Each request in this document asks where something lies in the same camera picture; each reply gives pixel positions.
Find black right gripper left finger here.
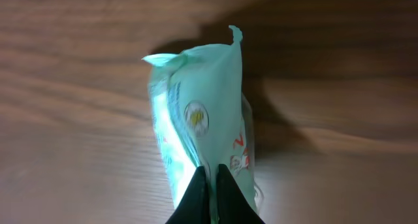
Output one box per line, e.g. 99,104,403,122
166,166,211,224

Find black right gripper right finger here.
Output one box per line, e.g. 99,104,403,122
216,164,265,224

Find green wet tissue pack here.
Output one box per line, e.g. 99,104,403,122
144,26,263,223

